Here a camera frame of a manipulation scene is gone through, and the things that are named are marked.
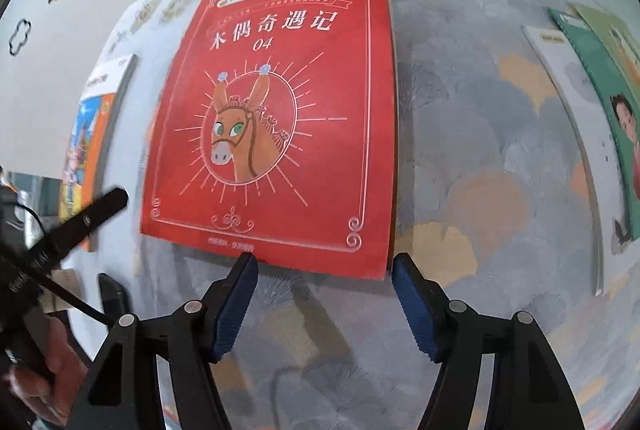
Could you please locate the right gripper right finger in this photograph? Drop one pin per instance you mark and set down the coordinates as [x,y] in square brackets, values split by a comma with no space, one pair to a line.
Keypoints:
[528,387]

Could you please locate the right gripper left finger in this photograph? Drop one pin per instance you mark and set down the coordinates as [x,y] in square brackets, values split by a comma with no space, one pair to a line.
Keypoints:
[121,389]

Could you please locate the red donkey cover book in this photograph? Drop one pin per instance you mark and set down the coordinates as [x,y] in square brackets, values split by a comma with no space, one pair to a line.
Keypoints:
[276,134]

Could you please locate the white illustrated book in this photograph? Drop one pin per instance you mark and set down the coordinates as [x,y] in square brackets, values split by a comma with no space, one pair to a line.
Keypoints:
[605,192]

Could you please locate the green girl cover book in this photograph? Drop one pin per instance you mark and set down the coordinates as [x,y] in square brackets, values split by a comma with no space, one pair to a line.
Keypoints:
[618,103]

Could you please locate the orange children's book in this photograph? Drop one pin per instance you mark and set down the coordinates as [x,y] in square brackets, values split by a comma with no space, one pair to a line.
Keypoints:
[91,135]

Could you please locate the ginkgo pattern tablecloth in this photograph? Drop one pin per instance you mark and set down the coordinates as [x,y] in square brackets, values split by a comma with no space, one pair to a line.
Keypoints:
[492,203]

